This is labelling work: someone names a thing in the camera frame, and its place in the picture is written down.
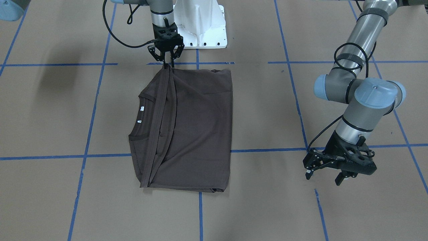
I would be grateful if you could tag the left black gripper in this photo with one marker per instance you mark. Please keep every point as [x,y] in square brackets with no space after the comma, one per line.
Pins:
[328,147]

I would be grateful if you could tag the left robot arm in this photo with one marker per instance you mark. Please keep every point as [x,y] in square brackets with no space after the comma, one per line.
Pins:
[367,99]

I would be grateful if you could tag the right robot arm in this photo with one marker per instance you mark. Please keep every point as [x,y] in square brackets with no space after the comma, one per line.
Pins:
[161,15]

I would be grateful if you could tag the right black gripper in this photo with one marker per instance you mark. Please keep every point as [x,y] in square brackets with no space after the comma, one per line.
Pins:
[153,51]

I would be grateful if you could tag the white camera mast base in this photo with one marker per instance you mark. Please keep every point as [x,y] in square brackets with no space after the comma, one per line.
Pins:
[202,24]

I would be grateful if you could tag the brown t-shirt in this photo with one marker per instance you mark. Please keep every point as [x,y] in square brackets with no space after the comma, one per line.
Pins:
[182,134]

